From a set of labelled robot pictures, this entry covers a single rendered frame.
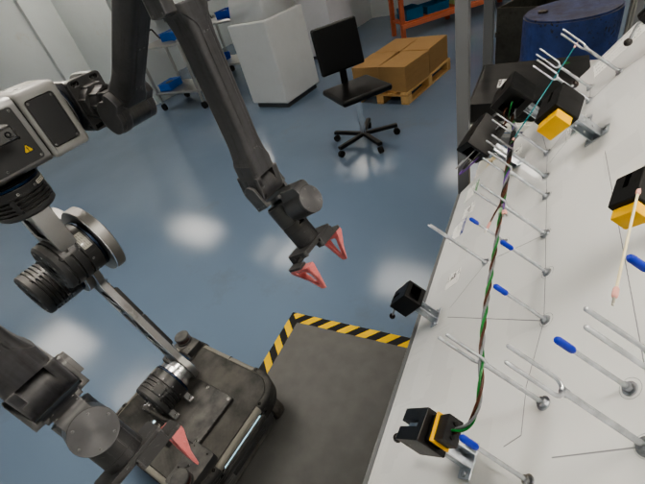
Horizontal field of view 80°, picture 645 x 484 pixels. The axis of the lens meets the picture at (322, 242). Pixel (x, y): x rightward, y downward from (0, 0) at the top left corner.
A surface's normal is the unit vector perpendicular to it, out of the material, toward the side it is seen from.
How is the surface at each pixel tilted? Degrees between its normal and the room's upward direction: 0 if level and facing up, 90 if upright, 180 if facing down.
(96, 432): 61
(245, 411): 0
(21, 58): 90
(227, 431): 0
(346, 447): 0
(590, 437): 51
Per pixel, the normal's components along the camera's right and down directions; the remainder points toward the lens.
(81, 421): 0.61, -0.22
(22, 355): 0.81, 0.13
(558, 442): -0.83, -0.55
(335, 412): -0.23, -0.75
